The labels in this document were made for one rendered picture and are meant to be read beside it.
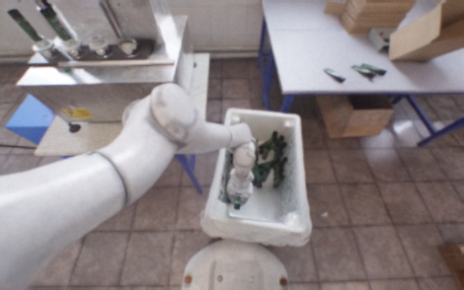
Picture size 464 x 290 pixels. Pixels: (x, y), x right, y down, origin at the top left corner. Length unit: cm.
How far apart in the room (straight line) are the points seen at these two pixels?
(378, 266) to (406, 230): 38
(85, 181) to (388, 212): 191
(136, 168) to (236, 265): 100
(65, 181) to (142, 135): 10
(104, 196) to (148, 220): 140
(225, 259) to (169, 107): 96
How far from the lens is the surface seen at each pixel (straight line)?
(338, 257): 165
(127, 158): 24
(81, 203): 21
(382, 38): 171
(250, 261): 115
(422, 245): 203
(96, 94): 90
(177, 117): 28
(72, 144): 112
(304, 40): 155
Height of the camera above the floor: 147
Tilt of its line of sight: 60 degrees down
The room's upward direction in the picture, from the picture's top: straight up
